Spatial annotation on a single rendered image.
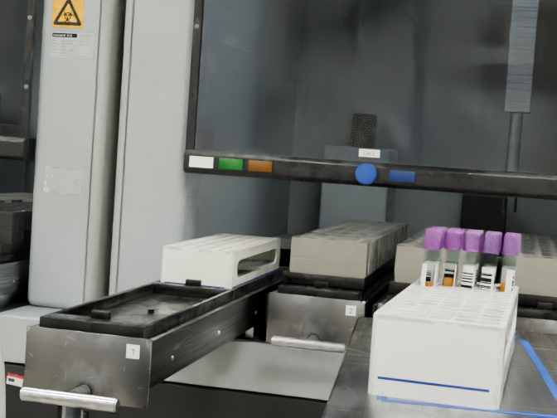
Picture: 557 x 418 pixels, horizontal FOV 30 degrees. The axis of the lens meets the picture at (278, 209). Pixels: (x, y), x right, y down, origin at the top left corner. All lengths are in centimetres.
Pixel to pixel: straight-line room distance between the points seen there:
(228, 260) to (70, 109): 40
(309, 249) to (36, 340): 54
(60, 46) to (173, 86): 19
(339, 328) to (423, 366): 64
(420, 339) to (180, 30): 89
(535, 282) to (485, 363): 69
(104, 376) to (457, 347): 41
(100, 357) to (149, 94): 61
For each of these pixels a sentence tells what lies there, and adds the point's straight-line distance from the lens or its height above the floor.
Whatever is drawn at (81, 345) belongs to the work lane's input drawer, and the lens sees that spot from 107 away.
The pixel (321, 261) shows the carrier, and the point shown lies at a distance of 151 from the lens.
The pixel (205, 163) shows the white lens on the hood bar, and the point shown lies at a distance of 153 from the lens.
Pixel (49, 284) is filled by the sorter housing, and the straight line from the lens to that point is 166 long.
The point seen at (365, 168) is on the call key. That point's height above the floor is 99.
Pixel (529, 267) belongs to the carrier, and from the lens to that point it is 148.
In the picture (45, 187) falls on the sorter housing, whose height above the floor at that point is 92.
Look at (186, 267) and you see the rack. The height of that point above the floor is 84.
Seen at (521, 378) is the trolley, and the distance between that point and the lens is 93.
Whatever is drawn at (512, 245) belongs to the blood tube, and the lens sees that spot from 102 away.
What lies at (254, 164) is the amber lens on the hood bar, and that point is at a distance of 151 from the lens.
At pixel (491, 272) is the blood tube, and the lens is 103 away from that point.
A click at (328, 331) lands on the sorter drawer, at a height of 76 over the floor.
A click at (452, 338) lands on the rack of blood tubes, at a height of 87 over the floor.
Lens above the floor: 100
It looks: 3 degrees down
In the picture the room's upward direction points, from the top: 4 degrees clockwise
